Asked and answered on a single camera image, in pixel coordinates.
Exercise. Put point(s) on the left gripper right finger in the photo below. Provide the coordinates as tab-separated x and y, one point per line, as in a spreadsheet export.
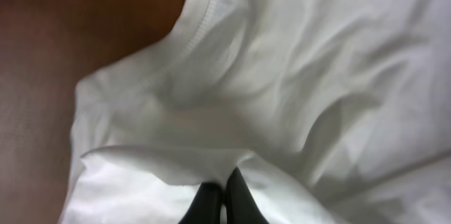
240	205

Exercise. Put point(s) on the white t-shirt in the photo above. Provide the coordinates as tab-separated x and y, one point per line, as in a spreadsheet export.
334	111

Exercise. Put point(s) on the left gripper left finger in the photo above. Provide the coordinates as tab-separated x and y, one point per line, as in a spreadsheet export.
206	205

